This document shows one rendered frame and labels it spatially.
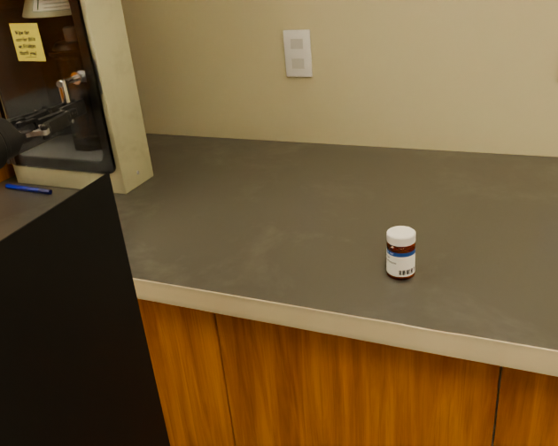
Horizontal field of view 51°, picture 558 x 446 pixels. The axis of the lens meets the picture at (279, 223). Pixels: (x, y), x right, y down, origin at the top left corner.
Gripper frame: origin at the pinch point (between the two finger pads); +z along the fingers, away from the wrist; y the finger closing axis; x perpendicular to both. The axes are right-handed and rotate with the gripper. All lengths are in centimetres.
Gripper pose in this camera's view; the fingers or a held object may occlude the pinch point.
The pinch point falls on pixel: (68, 111)
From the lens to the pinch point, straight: 128.5
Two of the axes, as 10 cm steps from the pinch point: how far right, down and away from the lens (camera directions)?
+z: 3.8, -4.4, 8.1
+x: 0.8, 8.9, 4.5
